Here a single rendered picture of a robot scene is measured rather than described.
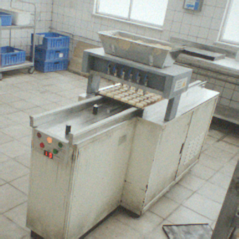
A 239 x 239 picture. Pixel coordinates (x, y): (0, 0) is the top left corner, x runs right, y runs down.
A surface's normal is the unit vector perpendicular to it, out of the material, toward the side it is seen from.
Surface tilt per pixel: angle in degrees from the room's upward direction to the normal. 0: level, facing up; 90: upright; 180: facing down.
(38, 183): 90
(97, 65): 90
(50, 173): 90
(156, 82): 90
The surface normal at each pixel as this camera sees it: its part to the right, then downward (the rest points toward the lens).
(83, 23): -0.60, 0.26
